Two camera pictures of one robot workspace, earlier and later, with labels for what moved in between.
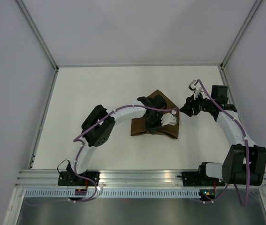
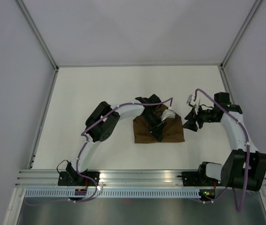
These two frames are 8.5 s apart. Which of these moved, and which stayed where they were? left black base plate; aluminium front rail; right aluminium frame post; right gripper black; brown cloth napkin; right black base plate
Moved: brown cloth napkin; right gripper black
Stayed: right aluminium frame post; aluminium front rail; right black base plate; left black base plate
